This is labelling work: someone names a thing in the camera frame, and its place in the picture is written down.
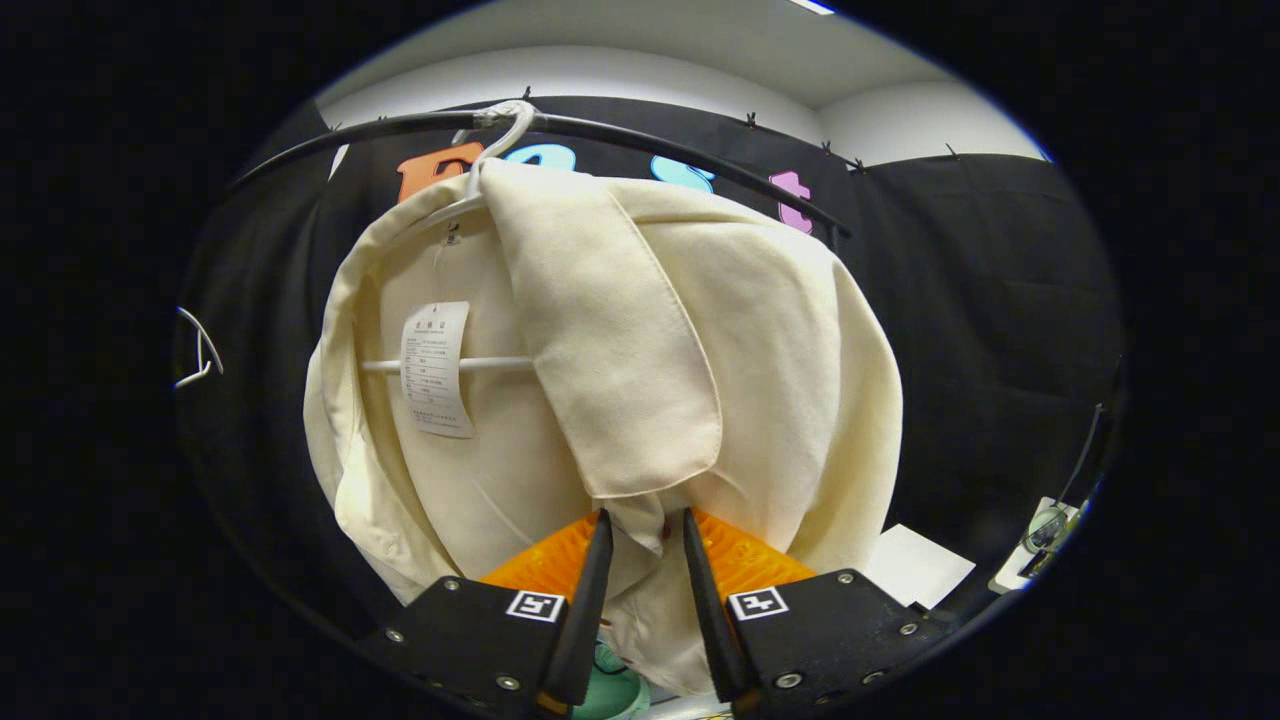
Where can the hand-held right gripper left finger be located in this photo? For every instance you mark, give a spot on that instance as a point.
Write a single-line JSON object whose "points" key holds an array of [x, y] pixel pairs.
{"points": [[585, 620]]}

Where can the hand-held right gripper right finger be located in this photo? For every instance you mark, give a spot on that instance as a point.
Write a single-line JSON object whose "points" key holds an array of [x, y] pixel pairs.
{"points": [[712, 620]]}

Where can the green laundry hamper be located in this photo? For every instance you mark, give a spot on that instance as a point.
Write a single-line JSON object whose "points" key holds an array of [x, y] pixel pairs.
{"points": [[615, 690]]}

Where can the cream shirt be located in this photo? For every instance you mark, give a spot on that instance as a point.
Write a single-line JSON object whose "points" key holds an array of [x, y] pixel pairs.
{"points": [[620, 350]]}

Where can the white plastic hanger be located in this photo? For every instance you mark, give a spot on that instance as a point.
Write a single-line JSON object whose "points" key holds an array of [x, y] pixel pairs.
{"points": [[201, 352], [490, 363]]}

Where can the black clothes rack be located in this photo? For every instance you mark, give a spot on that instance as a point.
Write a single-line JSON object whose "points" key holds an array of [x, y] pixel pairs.
{"points": [[640, 133]]}

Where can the white floor device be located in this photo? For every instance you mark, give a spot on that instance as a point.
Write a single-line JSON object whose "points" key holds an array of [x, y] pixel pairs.
{"points": [[1045, 530]]}

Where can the black backdrop cloth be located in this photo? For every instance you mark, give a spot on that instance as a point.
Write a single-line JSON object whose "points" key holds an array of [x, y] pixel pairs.
{"points": [[1000, 350]]}

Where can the row of black cloth clips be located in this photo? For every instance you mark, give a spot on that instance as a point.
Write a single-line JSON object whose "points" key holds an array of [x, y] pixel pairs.
{"points": [[750, 120]]}

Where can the ceiling light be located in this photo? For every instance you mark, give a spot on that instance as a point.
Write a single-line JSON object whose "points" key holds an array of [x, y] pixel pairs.
{"points": [[815, 6]]}

